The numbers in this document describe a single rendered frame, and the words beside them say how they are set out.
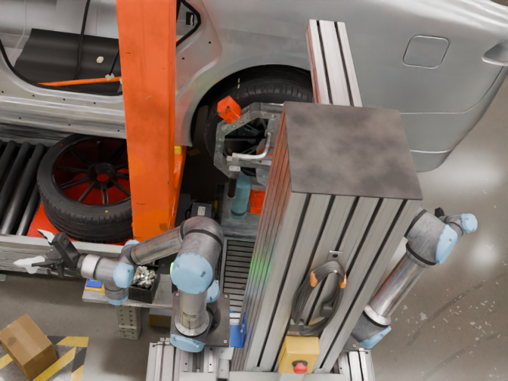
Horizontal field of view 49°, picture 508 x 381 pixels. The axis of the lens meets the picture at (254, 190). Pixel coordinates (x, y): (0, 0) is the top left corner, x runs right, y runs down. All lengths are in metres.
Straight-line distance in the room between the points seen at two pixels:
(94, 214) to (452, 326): 2.07
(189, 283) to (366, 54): 1.32
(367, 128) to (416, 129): 1.63
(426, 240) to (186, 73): 1.31
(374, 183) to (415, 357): 2.30
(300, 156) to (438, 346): 2.42
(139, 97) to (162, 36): 0.27
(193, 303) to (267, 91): 1.16
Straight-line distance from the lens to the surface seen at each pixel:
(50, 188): 3.05
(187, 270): 1.58
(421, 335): 3.37
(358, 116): 1.19
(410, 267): 1.95
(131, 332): 3.02
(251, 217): 3.25
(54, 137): 3.56
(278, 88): 2.57
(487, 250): 3.90
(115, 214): 2.90
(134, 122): 2.07
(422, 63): 2.55
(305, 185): 1.03
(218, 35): 2.42
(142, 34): 1.83
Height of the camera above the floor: 2.78
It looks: 49 degrees down
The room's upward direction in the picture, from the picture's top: 10 degrees clockwise
